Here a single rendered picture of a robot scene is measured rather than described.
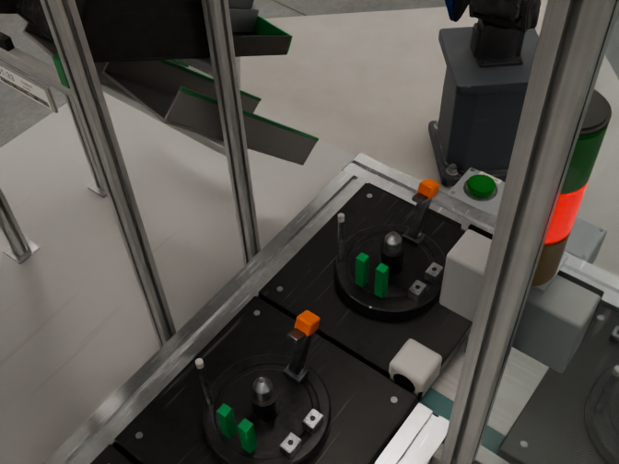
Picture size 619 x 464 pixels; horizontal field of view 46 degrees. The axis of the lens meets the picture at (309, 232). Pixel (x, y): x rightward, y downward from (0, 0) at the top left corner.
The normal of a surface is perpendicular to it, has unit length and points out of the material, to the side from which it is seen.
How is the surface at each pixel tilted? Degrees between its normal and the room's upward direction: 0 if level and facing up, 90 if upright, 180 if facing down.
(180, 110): 90
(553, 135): 90
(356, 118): 0
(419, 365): 0
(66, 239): 0
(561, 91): 90
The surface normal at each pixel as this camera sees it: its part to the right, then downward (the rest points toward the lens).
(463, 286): -0.61, 0.61
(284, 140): 0.68, 0.54
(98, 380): -0.04, -0.66
